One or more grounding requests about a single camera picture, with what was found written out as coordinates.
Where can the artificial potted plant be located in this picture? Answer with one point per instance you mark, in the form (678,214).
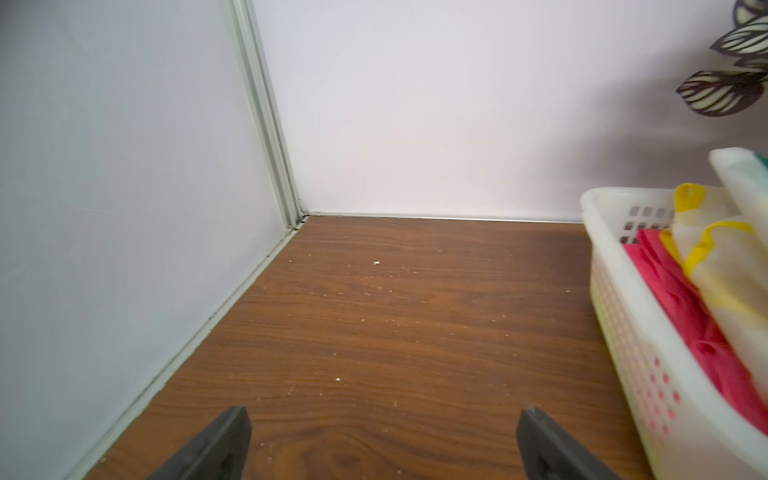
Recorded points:
(722,93)

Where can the white plastic perforated basket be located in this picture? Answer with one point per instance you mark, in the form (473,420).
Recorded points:
(687,429)

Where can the pink raincoat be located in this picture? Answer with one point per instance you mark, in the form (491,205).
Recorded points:
(656,262)

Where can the green dinosaur raincoat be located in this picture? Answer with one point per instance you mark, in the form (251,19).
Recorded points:
(720,237)

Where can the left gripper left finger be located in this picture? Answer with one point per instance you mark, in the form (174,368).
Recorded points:
(219,451)

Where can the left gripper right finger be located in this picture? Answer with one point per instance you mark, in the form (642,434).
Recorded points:
(550,452)

